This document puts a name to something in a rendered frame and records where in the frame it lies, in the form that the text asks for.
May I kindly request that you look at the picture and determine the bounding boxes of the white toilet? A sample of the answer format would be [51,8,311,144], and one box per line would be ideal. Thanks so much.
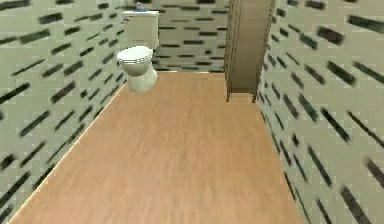
[116,9,160,94]

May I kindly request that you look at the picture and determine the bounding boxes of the brown wooden door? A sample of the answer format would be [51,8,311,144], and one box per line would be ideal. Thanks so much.
[223,0,277,104]

